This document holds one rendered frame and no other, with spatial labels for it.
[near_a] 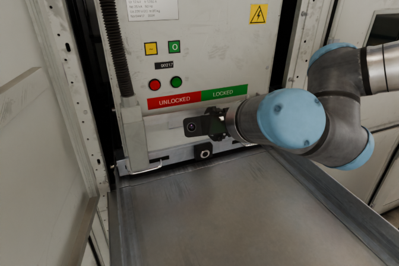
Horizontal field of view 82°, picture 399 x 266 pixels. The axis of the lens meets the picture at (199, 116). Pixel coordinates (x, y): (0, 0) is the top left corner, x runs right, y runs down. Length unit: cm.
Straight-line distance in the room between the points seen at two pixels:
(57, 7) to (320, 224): 76
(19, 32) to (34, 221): 32
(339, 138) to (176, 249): 42
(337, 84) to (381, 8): 51
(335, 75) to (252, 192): 40
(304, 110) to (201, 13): 38
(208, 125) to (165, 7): 30
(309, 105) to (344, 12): 50
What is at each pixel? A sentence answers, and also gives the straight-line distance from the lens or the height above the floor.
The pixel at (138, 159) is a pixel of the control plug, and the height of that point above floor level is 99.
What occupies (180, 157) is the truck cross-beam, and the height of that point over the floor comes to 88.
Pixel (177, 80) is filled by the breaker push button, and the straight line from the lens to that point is 64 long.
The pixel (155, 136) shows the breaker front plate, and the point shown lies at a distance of 71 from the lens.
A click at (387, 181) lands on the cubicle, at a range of 175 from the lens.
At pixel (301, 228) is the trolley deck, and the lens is 68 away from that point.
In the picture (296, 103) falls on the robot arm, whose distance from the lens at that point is 36.
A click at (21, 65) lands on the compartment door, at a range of 50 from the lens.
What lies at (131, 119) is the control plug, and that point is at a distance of 55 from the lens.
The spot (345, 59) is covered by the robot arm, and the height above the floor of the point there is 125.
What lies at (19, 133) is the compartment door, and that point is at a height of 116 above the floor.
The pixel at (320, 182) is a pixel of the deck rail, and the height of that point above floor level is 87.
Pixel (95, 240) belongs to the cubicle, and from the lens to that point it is 91.
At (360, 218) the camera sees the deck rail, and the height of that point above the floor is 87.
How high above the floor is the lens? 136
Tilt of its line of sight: 29 degrees down
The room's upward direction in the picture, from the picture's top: straight up
